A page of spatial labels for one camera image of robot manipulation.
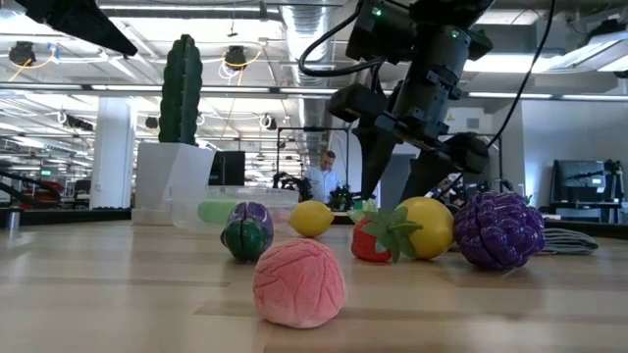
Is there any green background robot rig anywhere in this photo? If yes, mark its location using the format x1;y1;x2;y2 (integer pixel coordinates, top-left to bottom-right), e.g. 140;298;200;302
327;184;355;212

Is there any green artificial cactus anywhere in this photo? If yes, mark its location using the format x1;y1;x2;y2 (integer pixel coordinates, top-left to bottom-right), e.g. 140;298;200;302
157;33;204;146

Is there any black metal frame rig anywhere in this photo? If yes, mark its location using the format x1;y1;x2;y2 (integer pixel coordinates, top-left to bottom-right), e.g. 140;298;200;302
483;131;504;193
275;126;351;202

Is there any black monitor on desk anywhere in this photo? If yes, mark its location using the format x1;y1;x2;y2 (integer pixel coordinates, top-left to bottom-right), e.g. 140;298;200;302
550;159;607;204

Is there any black ceiling-mounted device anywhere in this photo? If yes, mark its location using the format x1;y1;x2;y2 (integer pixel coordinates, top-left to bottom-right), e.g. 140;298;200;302
224;44;249;72
8;40;37;68

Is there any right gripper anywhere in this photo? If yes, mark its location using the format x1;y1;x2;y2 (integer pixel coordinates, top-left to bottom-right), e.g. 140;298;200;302
327;61;493;203

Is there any black table border rail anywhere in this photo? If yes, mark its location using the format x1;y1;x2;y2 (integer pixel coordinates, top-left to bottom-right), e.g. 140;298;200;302
0;207;628;241

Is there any clear plastic tupperware container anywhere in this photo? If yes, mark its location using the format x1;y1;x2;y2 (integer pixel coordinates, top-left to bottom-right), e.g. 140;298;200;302
168;184;300;232

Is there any white building column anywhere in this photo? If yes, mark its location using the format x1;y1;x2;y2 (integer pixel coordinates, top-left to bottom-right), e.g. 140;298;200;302
88;95;138;210

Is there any grey door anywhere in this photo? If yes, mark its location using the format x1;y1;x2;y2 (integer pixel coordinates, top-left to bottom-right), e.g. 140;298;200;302
380;154;416;211

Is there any red toy strawberry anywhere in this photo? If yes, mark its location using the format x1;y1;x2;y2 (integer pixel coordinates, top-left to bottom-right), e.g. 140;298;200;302
346;204;424;265

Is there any purple toy eggplant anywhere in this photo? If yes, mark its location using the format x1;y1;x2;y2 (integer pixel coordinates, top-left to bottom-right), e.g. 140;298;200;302
220;200;276;263

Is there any black computer monitor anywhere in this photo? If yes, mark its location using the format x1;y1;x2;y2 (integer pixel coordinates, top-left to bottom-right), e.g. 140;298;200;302
209;150;246;187

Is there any long black arm cable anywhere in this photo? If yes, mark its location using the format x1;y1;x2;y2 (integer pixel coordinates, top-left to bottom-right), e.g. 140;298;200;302
488;0;557;148

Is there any white angular planter pot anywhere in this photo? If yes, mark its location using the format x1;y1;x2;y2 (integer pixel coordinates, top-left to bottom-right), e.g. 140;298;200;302
131;141;218;227

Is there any yellow toy lemon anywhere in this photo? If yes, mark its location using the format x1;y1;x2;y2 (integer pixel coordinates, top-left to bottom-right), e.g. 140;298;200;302
287;199;336;239
395;195;456;261

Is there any silver ventilation duct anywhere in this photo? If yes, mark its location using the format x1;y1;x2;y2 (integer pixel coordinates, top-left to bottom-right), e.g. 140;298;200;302
280;4;336;153

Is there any green toy lime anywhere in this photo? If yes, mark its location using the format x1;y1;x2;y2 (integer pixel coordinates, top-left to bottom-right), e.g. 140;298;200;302
196;199;242;227

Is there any purple toy grape bunch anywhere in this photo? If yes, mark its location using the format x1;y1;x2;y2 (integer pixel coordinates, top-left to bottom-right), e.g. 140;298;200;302
452;190;548;273

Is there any small metal post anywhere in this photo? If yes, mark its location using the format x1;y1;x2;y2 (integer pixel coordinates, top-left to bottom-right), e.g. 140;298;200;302
5;206;23;237

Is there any folded grey cloth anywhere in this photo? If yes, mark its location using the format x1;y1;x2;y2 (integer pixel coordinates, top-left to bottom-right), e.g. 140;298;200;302
537;227;601;257

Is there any person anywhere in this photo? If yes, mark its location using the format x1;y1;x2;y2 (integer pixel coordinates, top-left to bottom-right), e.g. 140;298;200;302
301;150;340;205

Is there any pink fuzzy toy ball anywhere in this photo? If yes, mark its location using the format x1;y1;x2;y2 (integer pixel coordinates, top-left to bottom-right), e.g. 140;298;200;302
251;237;347;330

